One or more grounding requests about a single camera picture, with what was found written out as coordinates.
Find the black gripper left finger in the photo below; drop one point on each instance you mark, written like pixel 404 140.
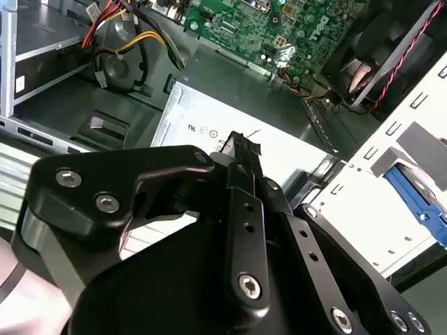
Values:
pixel 157 164

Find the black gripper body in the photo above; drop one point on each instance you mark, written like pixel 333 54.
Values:
pixel 157 296

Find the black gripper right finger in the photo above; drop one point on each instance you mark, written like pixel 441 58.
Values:
pixel 349 272

